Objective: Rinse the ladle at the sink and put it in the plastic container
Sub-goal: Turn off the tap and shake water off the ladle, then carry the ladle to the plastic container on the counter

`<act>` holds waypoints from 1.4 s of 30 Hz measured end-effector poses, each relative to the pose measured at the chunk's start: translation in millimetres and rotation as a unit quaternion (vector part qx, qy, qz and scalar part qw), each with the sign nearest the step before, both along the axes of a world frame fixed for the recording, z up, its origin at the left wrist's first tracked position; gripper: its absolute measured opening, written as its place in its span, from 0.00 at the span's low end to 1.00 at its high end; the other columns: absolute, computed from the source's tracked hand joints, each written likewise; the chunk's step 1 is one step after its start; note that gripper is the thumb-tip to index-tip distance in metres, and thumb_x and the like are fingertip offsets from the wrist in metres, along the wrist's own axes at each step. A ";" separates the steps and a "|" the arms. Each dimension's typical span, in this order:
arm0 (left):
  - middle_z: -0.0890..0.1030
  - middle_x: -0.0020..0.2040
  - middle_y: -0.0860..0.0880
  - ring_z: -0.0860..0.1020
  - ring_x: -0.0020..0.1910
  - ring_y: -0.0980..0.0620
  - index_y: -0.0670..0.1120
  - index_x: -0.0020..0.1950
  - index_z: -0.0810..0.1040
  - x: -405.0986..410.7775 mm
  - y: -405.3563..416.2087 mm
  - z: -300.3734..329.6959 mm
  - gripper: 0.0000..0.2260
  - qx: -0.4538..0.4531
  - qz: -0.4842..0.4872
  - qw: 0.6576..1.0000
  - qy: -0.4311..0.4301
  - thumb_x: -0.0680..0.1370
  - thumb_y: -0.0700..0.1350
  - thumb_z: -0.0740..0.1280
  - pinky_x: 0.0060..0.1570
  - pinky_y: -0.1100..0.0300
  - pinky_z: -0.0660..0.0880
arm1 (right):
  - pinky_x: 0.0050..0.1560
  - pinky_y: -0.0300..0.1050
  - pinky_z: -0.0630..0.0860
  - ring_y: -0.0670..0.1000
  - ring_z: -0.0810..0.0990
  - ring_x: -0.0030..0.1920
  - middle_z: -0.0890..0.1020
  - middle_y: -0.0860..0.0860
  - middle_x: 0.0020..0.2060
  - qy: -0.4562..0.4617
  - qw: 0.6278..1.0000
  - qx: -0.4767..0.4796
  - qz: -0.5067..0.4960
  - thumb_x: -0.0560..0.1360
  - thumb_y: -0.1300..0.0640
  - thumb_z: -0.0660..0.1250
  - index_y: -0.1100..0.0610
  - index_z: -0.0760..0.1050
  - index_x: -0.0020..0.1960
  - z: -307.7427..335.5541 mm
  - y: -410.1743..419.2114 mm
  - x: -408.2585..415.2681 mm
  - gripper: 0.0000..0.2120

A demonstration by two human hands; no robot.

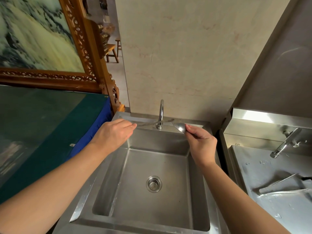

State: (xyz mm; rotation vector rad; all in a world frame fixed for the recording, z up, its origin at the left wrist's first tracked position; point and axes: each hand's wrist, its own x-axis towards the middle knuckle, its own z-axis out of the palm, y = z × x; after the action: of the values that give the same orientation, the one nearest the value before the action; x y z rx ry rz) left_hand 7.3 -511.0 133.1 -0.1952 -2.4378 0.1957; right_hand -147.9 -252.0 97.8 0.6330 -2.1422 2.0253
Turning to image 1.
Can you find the person's left hand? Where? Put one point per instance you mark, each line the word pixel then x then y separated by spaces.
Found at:
pixel 112 136

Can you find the person's right hand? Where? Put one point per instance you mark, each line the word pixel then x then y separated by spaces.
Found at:
pixel 203 147

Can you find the person's left thumb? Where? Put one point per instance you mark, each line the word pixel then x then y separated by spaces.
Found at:
pixel 129 130

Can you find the person's right thumb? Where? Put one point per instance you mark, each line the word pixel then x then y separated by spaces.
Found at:
pixel 189 137

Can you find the metal spoon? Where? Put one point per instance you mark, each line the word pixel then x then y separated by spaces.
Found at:
pixel 180 127

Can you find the person's left forearm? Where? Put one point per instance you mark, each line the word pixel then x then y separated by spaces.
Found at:
pixel 48 190

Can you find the person's right forearm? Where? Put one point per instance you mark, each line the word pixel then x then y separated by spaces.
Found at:
pixel 234 202

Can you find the blue tablecloth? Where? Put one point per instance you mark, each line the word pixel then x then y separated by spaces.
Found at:
pixel 97 126

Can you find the curved chrome faucet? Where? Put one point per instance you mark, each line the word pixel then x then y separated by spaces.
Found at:
pixel 161 114

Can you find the round metal drain strainer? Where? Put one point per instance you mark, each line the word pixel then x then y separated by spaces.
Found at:
pixel 154 184

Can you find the tall wooden stool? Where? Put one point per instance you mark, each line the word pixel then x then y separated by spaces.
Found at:
pixel 118 46

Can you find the wide stainless steel sink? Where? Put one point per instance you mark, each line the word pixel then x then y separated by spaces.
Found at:
pixel 273 173

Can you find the green glass-topped table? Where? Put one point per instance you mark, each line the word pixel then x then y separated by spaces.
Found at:
pixel 36 134

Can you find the chrome lever faucet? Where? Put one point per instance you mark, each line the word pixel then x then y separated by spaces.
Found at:
pixel 287 141

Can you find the carved wooden root furniture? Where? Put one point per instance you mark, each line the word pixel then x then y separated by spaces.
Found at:
pixel 106 34

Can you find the metal tongs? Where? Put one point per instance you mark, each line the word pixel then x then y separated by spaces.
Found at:
pixel 277 183

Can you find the carved wooden framed painting screen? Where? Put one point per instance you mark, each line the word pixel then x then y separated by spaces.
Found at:
pixel 41 36

